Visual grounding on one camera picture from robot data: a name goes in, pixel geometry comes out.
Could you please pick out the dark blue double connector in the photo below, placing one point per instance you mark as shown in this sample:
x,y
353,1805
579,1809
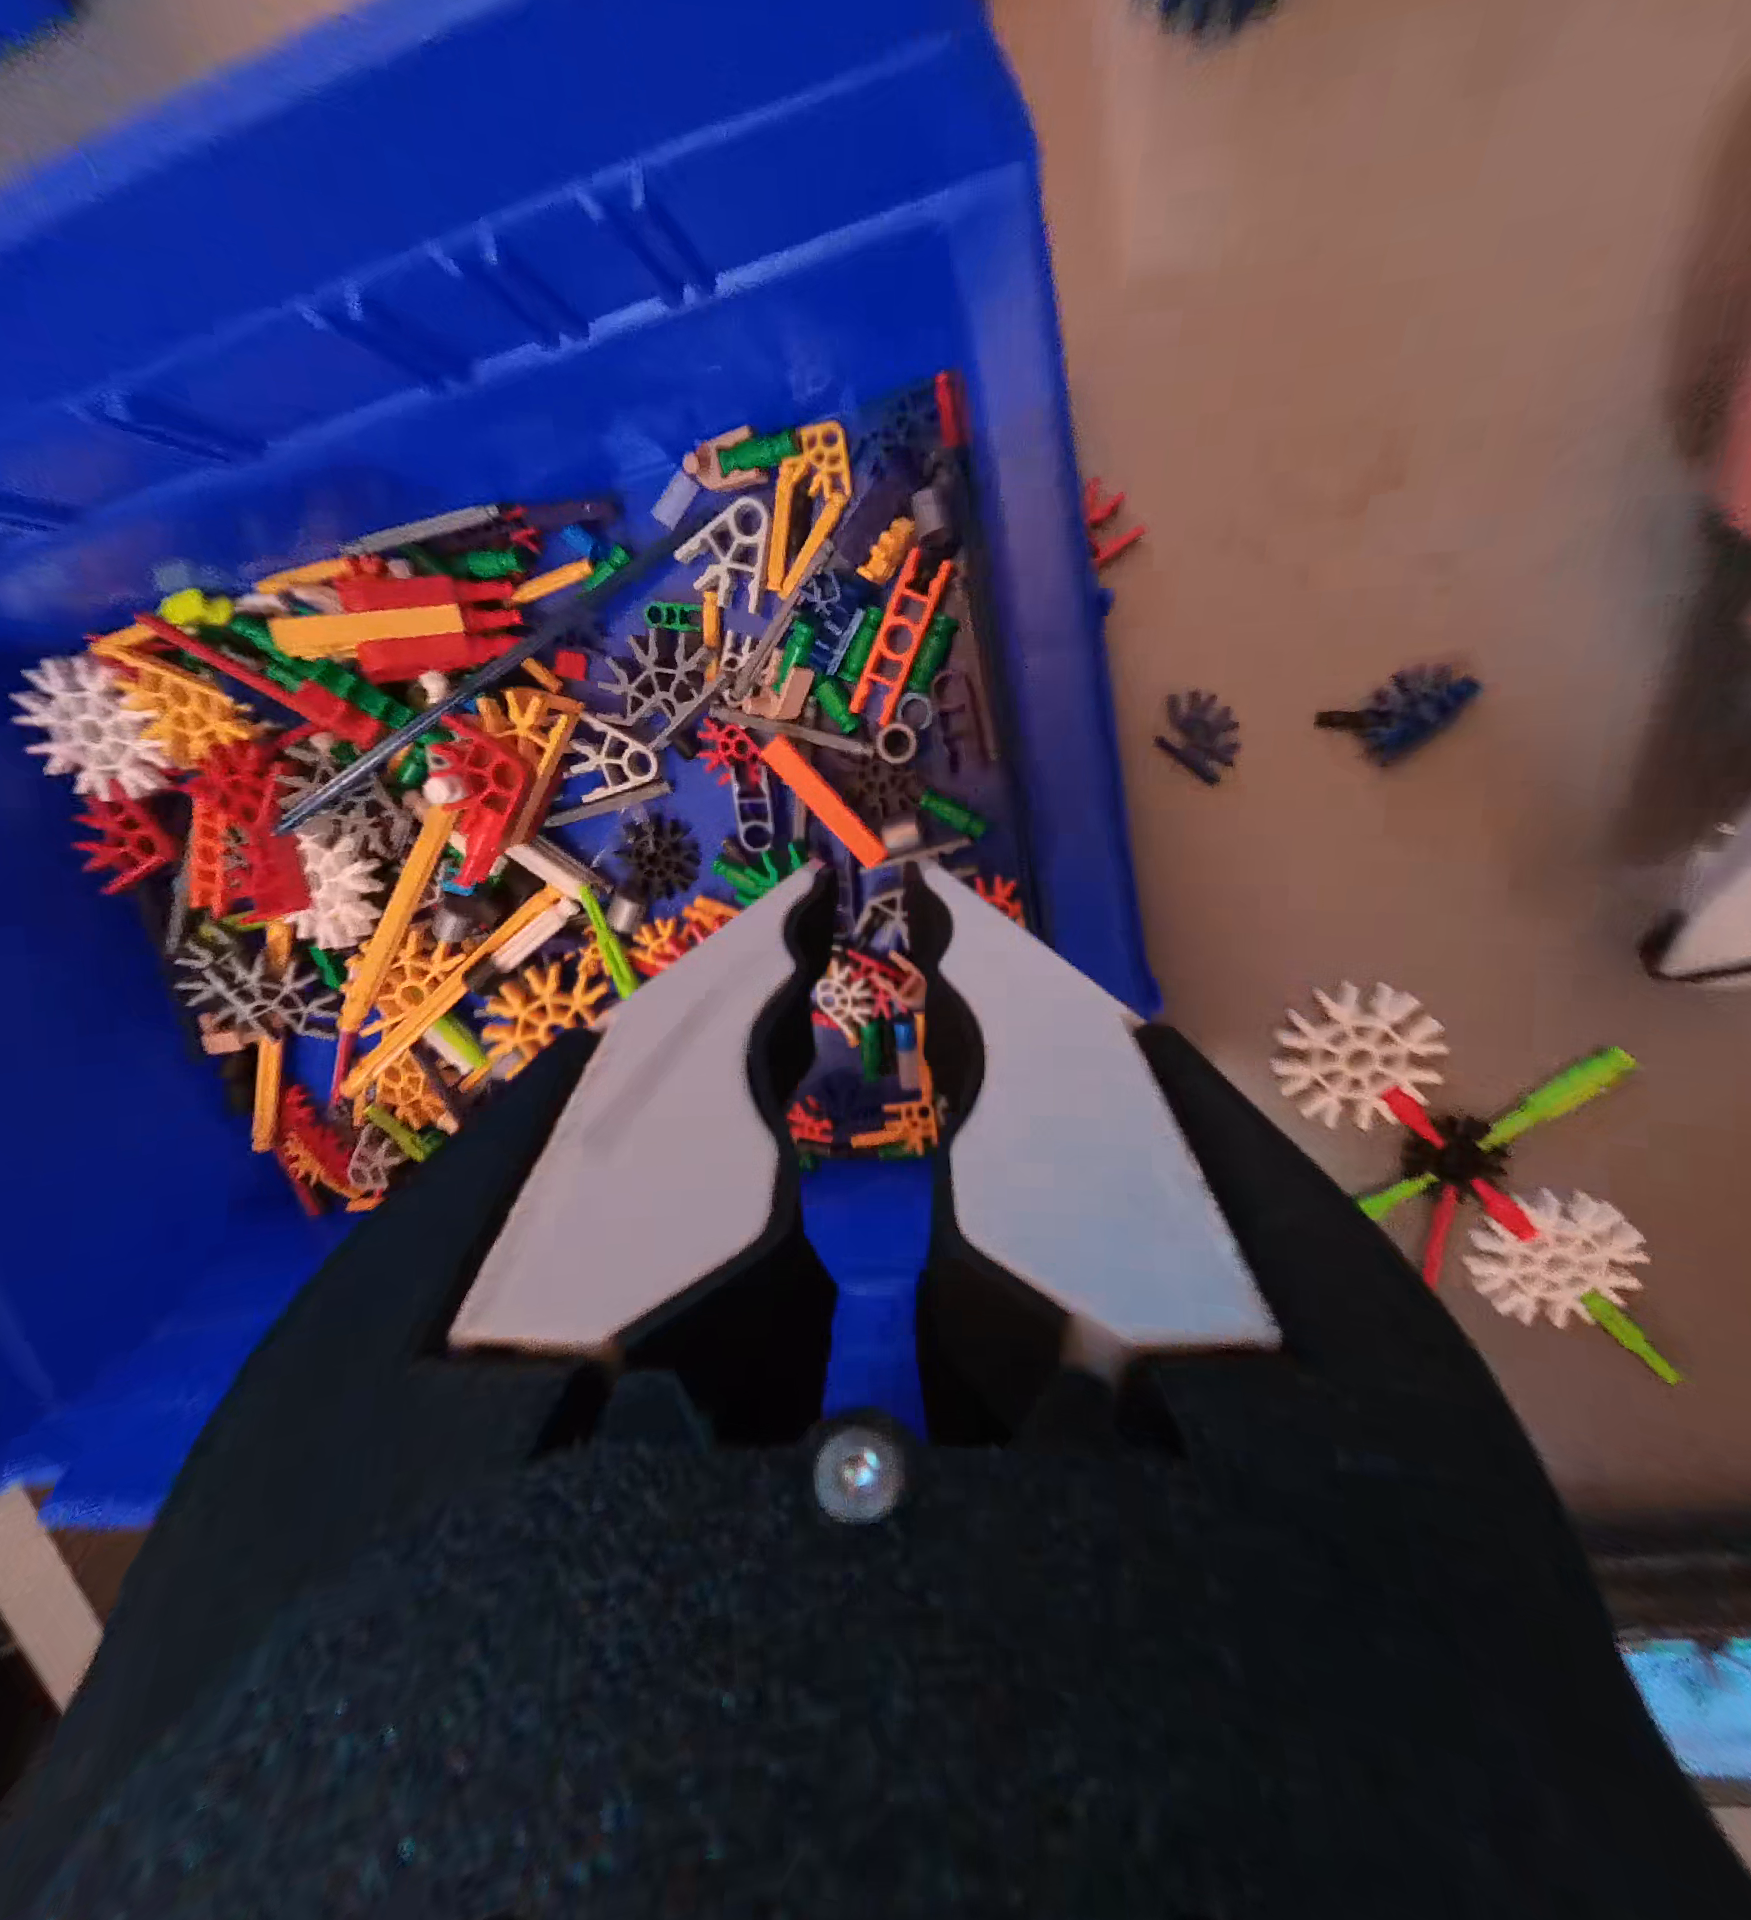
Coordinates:
x,y
1404,712

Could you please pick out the blue snowflake connector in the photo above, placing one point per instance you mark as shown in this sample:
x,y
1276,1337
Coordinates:
x,y
1205,735

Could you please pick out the red fan-shaped connector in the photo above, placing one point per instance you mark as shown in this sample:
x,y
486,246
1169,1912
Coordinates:
x,y
1110,524

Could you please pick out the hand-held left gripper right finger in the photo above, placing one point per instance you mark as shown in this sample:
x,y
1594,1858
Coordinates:
x,y
1098,1183

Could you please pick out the black snowflake connector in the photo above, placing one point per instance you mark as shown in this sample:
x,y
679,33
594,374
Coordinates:
x,y
1456,1149

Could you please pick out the long red rod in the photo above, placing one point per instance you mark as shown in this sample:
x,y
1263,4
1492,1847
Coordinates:
x,y
1440,1236

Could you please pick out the white snowflake connector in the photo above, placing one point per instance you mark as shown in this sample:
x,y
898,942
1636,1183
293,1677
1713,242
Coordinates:
x,y
1354,1079
1557,1280

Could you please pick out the short red rod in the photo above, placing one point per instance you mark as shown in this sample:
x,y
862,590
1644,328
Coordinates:
x,y
1504,1211
1415,1116

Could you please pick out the lime green rod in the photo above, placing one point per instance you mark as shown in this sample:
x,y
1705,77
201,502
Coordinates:
x,y
1565,1095
1636,1337
1396,1193

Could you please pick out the aluminium frame bar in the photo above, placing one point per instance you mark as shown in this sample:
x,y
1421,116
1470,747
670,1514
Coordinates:
x,y
35,1606

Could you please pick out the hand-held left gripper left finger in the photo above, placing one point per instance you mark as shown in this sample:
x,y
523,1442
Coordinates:
x,y
633,1171

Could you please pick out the pile of colourful construction pieces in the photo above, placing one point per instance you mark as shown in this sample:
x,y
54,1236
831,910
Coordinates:
x,y
444,755

